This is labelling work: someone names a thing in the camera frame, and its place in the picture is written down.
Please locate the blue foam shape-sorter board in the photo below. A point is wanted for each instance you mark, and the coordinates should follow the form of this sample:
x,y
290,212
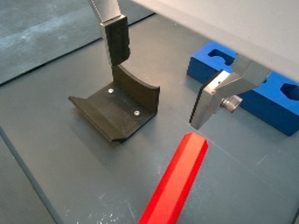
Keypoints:
x,y
272,101

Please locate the red hexagonal prism block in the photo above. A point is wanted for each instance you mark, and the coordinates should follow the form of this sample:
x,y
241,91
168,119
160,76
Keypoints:
x,y
165,204

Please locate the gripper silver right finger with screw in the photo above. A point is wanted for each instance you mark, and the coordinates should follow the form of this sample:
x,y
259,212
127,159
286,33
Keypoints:
x,y
219,93

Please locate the black curved cradle stand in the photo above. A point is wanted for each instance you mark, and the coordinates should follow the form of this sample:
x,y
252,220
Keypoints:
x,y
120,107

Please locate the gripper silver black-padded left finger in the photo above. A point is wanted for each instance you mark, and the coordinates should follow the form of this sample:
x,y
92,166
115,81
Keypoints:
x,y
113,28

